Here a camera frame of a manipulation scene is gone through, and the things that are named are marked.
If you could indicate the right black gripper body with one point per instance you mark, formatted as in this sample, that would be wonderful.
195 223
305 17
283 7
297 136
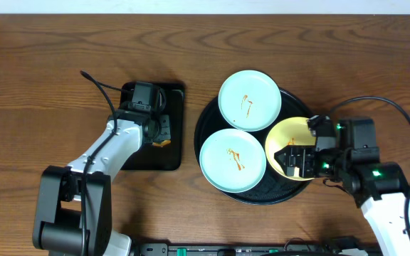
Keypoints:
325 163

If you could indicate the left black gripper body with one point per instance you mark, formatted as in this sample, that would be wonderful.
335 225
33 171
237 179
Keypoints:
159 131

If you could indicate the light blue plate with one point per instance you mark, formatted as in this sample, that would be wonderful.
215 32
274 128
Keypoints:
232 160
249 100

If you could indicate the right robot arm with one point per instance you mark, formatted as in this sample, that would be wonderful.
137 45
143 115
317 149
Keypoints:
346 153

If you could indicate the yellow plate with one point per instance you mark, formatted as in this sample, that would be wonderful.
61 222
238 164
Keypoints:
290 131

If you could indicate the black rectangular tray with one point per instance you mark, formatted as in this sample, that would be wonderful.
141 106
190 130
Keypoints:
169 157

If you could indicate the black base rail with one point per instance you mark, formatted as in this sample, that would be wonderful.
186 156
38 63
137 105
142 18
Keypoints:
294 246

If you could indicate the orange green scrub sponge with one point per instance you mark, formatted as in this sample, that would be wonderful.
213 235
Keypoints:
161 144

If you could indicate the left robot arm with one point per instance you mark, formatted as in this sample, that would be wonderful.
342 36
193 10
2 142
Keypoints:
74 205

